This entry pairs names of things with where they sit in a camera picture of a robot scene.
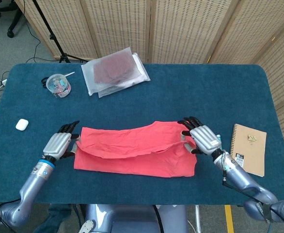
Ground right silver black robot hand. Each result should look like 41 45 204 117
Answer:
177 116 223 156

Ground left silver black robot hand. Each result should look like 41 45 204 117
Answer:
43 120 81 161

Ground red t-shirt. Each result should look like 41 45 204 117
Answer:
73 120 198 178

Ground white earbud case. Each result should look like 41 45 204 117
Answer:
15 118 29 132

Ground kraft spiral notebook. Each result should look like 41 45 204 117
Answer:
229 123 268 178

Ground clear plastic jar of clips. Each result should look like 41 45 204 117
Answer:
46 73 72 99

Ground blue felt table mat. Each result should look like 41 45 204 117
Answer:
0 63 284 206

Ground person leg in jeans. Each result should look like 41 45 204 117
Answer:
34 203 81 233

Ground silver table leg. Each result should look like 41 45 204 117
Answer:
194 205 202 233

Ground white bagged garment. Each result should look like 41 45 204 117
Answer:
98 52 151 99

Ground clear bag with maroon garment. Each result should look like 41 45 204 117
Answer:
80 51 142 96

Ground blue-grey robot torso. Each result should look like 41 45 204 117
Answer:
80 204 189 233

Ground black tripod stand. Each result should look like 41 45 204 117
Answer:
32 0 89 64

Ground wicker folding screen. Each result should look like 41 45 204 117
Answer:
15 0 284 219

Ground black office chair base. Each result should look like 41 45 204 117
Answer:
0 0 24 38

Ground black handled scissors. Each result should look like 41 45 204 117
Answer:
40 71 75 90

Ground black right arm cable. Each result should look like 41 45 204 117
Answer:
221 155 271 207

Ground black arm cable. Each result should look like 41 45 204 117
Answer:
221 155 271 207
0 199 20 233

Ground silver perforated robot bracket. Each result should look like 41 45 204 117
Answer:
80 219 95 233

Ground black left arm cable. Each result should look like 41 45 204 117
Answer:
0 199 20 233

